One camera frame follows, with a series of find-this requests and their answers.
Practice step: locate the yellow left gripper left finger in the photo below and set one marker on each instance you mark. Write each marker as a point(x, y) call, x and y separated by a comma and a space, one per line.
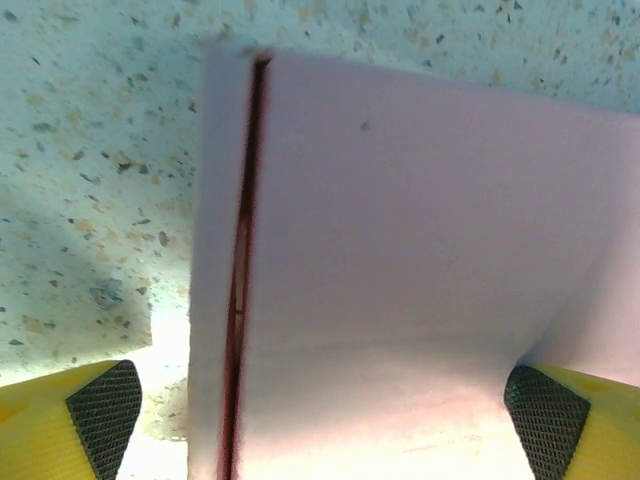
point(55, 430)

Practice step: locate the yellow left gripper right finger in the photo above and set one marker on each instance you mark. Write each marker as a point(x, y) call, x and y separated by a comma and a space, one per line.
point(590, 435)

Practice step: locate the pink paper box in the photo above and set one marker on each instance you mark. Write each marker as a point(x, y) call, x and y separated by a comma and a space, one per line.
point(400, 240)

